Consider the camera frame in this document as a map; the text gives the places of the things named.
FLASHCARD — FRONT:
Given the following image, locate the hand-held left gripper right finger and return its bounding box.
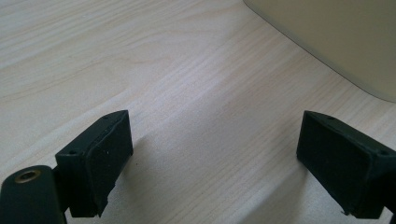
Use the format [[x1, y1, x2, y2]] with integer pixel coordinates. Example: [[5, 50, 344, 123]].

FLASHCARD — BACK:
[[295, 110, 396, 219]]

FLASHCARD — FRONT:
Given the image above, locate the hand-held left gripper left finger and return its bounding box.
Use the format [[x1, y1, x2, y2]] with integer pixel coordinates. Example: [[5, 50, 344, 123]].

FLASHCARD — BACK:
[[54, 109, 134, 218]]

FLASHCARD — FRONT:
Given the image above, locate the cream plastic container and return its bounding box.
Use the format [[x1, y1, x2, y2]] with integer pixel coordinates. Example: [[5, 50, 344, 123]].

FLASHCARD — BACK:
[[242, 0, 396, 104]]

